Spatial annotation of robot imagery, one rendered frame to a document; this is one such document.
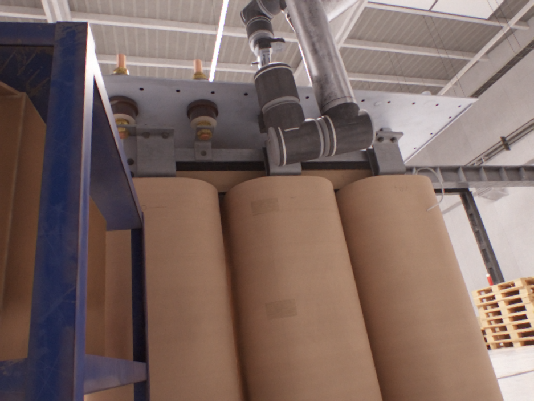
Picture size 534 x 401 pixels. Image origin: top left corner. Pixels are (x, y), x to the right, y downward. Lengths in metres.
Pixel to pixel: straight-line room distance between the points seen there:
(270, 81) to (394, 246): 0.71
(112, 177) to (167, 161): 0.53
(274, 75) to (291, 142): 0.19
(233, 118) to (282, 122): 0.50
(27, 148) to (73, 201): 0.11
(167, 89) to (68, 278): 1.01
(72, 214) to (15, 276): 0.08
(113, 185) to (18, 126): 0.36
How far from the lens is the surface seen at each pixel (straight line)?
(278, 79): 1.03
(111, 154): 0.70
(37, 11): 13.77
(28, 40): 0.53
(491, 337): 8.83
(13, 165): 0.45
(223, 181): 1.38
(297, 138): 0.97
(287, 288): 1.16
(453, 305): 1.44
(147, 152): 1.30
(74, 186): 0.40
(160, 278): 1.11
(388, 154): 1.59
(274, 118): 0.99
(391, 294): 1.35
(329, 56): 1.12
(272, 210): 1.22
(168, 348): 1.08
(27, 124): 0.49
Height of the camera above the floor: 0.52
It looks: 22 degrees up
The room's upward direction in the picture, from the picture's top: 9 degrees counter-clockwise
